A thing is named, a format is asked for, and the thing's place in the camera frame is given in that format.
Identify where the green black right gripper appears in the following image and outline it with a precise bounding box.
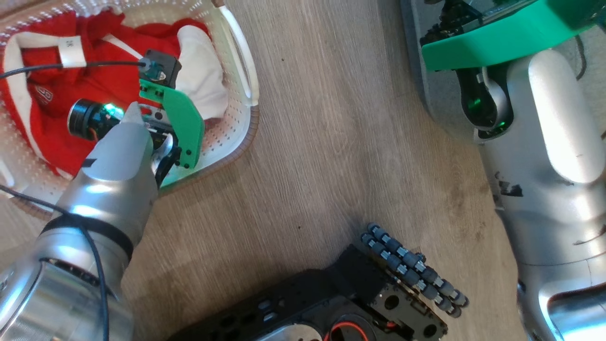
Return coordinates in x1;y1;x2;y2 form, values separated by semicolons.
420;0;606;72

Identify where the grey roller omni wheel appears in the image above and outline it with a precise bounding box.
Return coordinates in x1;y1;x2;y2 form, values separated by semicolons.
361;224;470;318

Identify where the grey fabric sofa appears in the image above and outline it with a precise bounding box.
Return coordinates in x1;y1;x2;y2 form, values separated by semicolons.
399;0;606;143

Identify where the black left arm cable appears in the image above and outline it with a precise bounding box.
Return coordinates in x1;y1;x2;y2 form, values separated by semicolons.
0;184;112;341

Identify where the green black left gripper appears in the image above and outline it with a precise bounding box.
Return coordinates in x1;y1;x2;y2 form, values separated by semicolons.
68;78;205;188

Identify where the black left camera cable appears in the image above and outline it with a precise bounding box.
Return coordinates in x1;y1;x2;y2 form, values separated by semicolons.
0;60;145;79

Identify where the white perforated laundry basket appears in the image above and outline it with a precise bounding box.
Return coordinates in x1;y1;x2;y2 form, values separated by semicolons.
0;0;260;219

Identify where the red garment with white trim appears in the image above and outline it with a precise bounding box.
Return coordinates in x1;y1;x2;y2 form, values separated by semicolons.
0;10;229;178

